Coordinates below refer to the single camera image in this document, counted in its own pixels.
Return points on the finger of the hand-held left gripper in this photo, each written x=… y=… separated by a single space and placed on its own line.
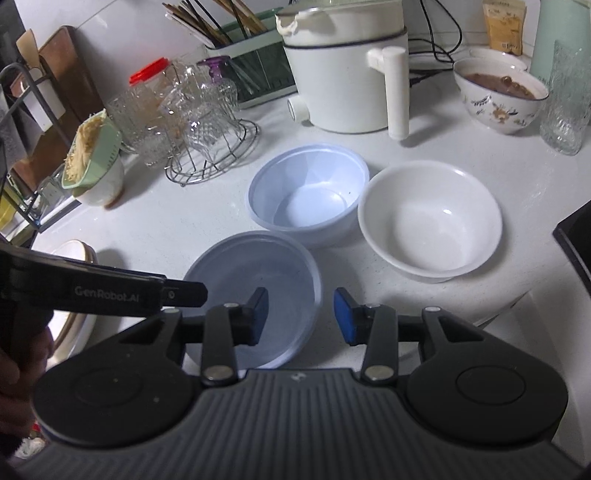
x=184 y=295

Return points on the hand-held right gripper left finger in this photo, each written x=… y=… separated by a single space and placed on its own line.
x=261 y=318

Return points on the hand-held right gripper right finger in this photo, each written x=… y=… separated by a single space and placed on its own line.
x=344 y=318

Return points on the deep white plate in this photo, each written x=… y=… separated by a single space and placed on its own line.
x=74 y=251

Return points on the pale blue plastic bowl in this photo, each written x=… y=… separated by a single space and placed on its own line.
x=300 y=184
x=240 y=272

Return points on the plain white ceramic bowl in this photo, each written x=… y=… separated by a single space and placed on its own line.
x=429 y=217

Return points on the person's left hand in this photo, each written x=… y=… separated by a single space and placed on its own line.
x=23 y=383

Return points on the upturned drinking glass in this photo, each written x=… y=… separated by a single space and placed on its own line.
x=51 y=191

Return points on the pale green bowl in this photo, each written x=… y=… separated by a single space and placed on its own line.
x=104 y=187

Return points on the dried noodles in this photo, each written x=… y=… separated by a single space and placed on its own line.
x=85 y=147

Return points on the green colander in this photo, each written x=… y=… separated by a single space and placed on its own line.
x=111 y=147

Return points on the wooden cutting board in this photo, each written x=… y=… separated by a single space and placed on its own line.
x=69 y=83

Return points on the small purple object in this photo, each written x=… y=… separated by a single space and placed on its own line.
x=214 y=68

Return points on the white electric cooking pot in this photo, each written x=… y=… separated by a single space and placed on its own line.
x=337 y=83

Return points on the green chopstick holder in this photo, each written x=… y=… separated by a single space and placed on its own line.
x=258 y=69

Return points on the wooden spatula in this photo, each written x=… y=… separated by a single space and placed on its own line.
x=27 y=46

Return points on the black induction cooktop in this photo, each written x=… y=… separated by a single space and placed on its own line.
x=579 y=240

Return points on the floral bowl with brown food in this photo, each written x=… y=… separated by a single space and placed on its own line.
x=494 y=110

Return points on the bunch of chopsticks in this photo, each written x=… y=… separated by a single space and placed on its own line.
x=194 y=23

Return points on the tall textured drinking glass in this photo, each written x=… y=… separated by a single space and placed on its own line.
x=561 y=115

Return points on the small white bowl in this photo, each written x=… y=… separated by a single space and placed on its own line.
x=498 y=54

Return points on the yellow paper packet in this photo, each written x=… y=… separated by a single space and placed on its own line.
x=505 y=27

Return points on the pale green kettle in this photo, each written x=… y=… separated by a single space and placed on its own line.
x=549 y=27

